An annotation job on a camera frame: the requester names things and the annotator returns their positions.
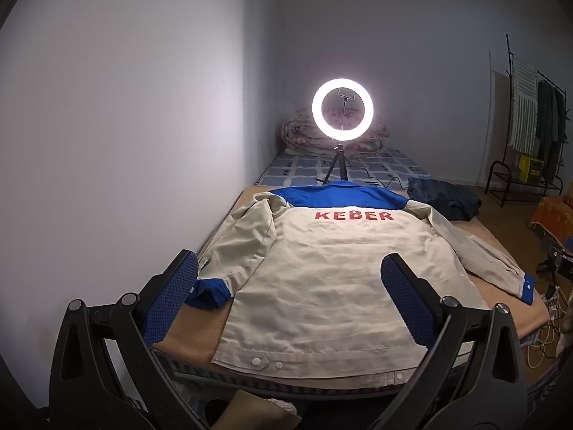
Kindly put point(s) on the black device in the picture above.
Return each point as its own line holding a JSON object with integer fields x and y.
{"x": 557, "y": 262}

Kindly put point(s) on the dark blue clothes pile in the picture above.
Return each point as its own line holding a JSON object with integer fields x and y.
{"x": 443, "y": 199}

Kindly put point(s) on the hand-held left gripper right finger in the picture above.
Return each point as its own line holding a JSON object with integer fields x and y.
{"x": 405, "y": 293}

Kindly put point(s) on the beige cloth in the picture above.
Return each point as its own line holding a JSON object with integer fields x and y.
{"x": 250, "y": 412}

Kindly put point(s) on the black metal clothes rack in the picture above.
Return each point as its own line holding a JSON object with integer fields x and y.
{"x": 503, "y": 174}

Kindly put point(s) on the orange cloth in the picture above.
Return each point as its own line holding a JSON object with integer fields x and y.
{"x": 553, "y": 217}

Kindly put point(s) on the beige and blue work jacket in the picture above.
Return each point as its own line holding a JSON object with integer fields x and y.
{"x": 331, "y": 277}

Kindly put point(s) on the dark hanging clothes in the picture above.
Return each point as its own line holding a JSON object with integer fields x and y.
{"x": 548, "y": 130}

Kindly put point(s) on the striped hanging towel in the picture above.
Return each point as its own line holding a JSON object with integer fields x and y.
{"x": 523, "y": 107}

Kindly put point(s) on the yellow box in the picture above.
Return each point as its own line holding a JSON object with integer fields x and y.
{"x": 530, "y": 168}

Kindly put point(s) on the black tripod stand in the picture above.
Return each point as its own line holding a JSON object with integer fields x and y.
{"x": 339, "y": 161}

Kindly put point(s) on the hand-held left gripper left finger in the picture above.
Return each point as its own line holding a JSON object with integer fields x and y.
{"x": 172, "y": 295}

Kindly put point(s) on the folded floral quilt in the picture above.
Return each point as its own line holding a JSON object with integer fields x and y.
{"x": 300, "y": 134}

